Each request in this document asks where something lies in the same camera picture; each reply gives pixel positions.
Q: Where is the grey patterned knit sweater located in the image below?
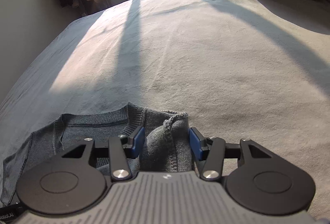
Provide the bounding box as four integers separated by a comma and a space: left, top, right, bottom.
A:
0, 102, 193, 210

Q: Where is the grey bed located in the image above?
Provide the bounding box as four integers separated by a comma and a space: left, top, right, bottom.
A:
0, 0, 330, 220

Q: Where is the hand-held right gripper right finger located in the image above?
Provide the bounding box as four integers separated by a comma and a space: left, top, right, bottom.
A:
189, 127, 277, 181

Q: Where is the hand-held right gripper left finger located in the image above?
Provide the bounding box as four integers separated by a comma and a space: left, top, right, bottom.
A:
61, 126, 145, 181

